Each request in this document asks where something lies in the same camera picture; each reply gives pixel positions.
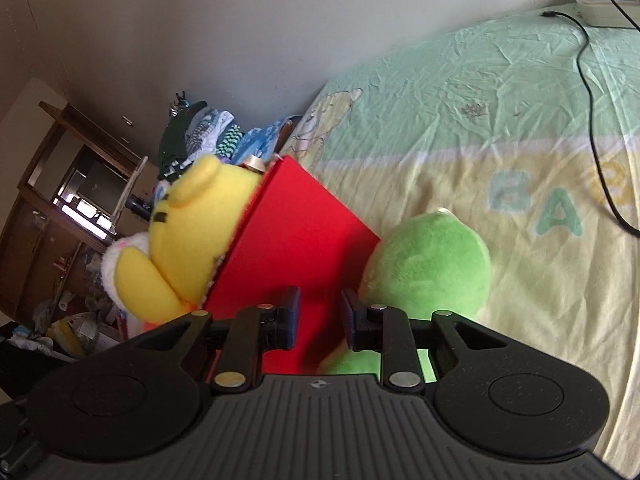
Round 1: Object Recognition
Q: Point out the white blue patterned cloth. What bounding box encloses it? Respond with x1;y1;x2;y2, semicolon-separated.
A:
184;109;236;157

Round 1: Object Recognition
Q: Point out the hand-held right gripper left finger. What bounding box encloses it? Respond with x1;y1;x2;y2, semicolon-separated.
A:
127;285;302;393

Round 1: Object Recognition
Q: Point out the dark appliance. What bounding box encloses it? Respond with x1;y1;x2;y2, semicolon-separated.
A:
54;152;132;241

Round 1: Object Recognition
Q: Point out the white power strip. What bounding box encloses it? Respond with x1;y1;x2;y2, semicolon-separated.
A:
572;0;640;28

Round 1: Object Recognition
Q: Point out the green plush toy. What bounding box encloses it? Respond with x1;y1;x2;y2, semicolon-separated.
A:
320;208;493;378

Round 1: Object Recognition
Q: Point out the pile of bags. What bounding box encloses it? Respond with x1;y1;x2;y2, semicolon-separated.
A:
30;255;132;358

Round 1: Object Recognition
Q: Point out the wooden cabinet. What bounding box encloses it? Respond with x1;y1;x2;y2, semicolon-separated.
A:
0;77;151;321

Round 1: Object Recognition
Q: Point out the yellow tiger plush toy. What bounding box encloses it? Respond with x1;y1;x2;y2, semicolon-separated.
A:
100;154;266;333

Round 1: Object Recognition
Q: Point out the black charging cable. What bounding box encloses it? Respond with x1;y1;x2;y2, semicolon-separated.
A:
541;10;640;236

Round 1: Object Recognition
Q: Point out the teal black striped cloth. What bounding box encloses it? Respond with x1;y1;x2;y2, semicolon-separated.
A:
214;126;247;162

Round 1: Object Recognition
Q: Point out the dark green cloth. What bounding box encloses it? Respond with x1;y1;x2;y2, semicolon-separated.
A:
157;101;207;182

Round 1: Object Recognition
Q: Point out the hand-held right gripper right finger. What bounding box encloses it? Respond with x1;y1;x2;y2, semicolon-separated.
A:
341;288;508;393

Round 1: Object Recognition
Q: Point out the red cardboard box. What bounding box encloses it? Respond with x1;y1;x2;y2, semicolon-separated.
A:
202;155;382;376

